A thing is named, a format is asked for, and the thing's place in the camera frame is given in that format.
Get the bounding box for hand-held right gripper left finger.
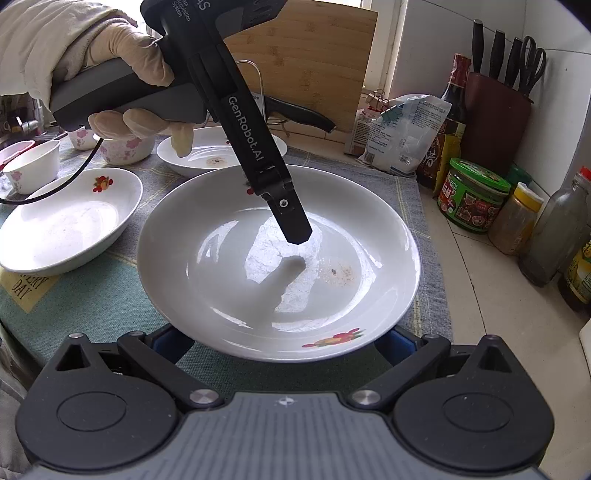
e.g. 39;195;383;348
53;325;222;414

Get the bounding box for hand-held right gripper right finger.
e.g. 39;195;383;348
348;328;515;411

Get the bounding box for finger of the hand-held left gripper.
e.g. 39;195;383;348
247;166;312;245

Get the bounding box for white floral bowl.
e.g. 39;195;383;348
99;134;155;166
2;140;62;195
68;128;100;151

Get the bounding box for person's left hand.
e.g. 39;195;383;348
85;18;194;158

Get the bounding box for checked cloth mat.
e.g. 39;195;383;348
0;134;453;398

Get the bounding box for white small bottle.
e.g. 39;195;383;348
344;104;384;158

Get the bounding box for bamboo cutting board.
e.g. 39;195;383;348
224;0;378;134

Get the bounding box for white printed plastic bag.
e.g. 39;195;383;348
358;95;452;177

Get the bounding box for green-lid sauce jar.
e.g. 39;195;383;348
436;158;512;234

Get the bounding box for yellow-lid spice jar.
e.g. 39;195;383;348
488;182;546;256

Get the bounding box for person's grey clothing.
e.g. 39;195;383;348
0;323;35;480

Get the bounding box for yellow packet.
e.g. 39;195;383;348
434;134;462;195

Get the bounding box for window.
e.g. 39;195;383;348
360;0;407;93

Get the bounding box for red-capped glass bottle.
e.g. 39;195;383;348
518;167;591;287

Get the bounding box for small yellow oil bottle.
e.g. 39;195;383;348
558;240;591;315

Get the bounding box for dark soy sauce bottle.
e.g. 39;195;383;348
416;53;472;190

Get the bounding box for pink bowl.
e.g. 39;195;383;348
0;141;35;171

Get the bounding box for green-capped bottle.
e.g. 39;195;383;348
505;165;534;190

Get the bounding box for brown knife block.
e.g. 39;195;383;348
463;71;533;176

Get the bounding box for black kitchen scissors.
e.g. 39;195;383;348
519;36;548;100

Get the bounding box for metal wire rack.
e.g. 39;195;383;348
235;59;289;139

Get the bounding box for black-handled kitchen knife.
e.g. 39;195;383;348
252;92;336;133

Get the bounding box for black cable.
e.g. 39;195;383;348
0;134;105;205

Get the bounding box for black-handled block knife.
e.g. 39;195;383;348
472;19;485;75
489;30;506;79
504;37;523;86

